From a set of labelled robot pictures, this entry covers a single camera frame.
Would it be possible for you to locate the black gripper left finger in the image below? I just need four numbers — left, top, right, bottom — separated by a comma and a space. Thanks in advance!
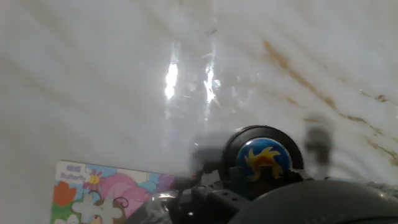
124, 170, 252, 224

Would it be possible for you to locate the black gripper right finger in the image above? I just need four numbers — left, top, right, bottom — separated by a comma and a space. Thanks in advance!
289, 168, 312, 184

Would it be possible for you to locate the black puck with blue sticker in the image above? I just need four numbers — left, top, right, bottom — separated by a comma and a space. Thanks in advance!
221, 124, 305, 187

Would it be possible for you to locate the colourful cartoon jigsaw puzzle board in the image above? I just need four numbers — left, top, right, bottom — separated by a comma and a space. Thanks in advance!
50, 160, 178, 224

